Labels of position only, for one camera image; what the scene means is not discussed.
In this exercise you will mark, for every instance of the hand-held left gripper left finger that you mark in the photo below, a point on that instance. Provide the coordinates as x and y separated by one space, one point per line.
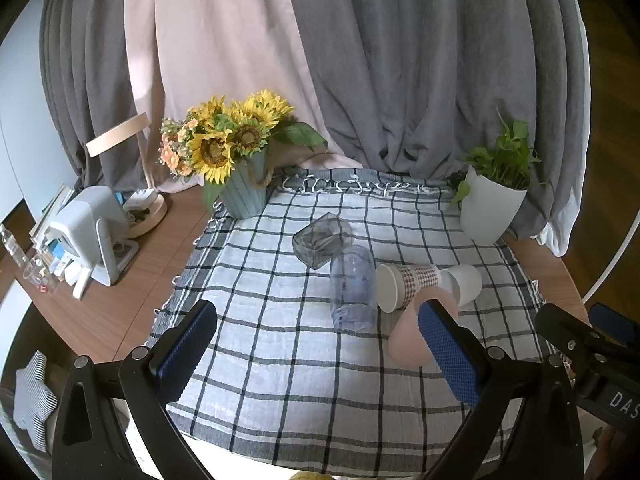
187 347

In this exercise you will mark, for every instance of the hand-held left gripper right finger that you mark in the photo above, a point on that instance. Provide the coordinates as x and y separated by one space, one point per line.
447 355

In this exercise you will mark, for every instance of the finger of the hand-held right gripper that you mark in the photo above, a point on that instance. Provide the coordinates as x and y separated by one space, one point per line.
612 321
560 322

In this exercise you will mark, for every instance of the pink cup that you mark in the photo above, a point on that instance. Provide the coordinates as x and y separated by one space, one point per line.
407 335

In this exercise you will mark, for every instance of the white cup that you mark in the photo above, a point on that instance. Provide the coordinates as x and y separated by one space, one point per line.
465 285

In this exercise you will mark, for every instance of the patterned paper cup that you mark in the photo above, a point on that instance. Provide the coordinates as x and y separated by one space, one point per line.
400 285

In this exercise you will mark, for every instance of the clear plastic cup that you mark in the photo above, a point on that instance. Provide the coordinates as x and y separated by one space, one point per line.
352 290

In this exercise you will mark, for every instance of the grey glass cup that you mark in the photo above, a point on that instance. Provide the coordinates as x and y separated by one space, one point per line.
320 245

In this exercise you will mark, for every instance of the checked grey white cloth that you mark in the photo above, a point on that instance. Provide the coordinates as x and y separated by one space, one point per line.
280 360

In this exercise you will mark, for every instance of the white plant pot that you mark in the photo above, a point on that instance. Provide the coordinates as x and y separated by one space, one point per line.
487 210

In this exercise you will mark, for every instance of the white power adapter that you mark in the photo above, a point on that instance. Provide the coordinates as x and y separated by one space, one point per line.
139 199

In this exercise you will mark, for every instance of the blue ribbed vase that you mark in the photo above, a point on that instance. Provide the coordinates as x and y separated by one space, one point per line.
245 195

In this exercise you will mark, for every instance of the white desktop device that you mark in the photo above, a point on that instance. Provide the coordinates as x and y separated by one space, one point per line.
85 220

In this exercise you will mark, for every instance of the striped star pillow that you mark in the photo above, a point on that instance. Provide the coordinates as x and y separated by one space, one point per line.
32 400

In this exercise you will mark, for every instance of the clear small jar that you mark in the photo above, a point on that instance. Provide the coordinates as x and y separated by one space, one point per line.
37 272

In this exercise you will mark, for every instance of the green potted plant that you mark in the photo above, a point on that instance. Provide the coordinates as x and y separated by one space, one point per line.
505 160

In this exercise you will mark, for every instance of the stack of books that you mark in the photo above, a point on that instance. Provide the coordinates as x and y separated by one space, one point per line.
47 210

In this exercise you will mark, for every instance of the sunflower bouquet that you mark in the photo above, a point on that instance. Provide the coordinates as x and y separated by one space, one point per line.
215 150

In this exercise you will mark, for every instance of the clear small bottle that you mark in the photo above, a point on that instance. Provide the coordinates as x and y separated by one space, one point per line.
12 247

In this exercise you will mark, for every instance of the beige desk lamp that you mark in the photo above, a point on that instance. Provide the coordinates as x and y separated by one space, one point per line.
117 135

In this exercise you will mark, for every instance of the grey curtain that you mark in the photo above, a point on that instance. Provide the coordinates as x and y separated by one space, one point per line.
85 60
425 60

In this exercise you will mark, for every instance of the pink curtain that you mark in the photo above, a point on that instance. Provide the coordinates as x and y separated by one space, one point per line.
210 35

